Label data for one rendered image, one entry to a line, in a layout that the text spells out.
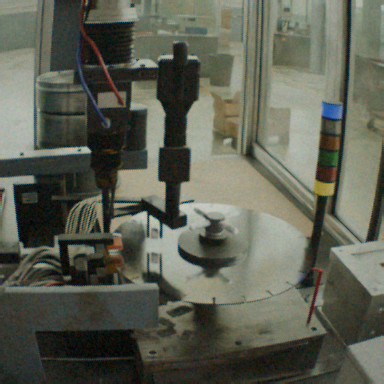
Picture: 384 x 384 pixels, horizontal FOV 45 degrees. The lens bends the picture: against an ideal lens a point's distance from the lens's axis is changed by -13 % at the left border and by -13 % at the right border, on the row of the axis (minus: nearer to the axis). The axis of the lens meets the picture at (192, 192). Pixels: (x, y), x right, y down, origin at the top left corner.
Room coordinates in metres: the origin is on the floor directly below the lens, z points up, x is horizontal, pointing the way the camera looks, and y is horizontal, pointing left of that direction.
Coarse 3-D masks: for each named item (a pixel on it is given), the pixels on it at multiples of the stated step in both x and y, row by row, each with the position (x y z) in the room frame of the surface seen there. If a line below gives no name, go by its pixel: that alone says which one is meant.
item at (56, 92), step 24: (48, 72) 1.48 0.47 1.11; (72, 72) 1.56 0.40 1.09; (48, 96) 1.30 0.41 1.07; (72, 96) 1.28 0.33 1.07; (48, 120) 1.30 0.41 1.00; (72, 120) 1.28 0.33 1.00; (48, 144) 1.30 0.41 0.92; (72, 144) 1.28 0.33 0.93; (72, 192) 1.31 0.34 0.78; (96, 192) 1.33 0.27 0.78
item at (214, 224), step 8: (200, 216) 0.75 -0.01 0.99; (208, 216) 0.72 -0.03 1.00; (216, 216) 0.72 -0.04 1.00; (224, 216) 0.73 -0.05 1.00; (232, 216) 0.74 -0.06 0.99; (192, 224) 0.70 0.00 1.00; (200, 224) 0.70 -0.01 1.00; (208, 224) 0.71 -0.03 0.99; (216, 224) 0.71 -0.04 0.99; (224, 224) 0.71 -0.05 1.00; (208, 232) 0.72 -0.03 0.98; (216, 232) 0.71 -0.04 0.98; (232, 232) 0.69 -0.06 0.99
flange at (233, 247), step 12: (180, 240) 0.72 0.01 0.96; (192, 240) 0.72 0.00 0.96; (204, 240) 0.71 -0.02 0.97; (216, 240) 0.70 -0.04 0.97; (228, 240) 0.72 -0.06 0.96; (240, 240) 0.73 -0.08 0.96; (192, 252) 0.69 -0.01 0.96; (204, 252) 0.69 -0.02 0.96; (216, 252) 0.69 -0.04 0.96; (228, 252) 0.69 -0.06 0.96; (240, 252) 0.69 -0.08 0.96
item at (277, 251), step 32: (128, 224) 0.79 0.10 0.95; (256, 224) 0.81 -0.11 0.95; (288, 224) 0.82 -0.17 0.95; (128, 256) 0.68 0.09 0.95; (160, 256) 0.69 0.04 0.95; (256, 256) 0.70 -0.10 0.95; (288, 256) 0.70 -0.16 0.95; (160, 288) 0.59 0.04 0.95; (192, 288) 0.60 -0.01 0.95; (224, 288) 0.60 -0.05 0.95; (256, 288) 0.60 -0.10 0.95; (288, 288) 0.60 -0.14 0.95
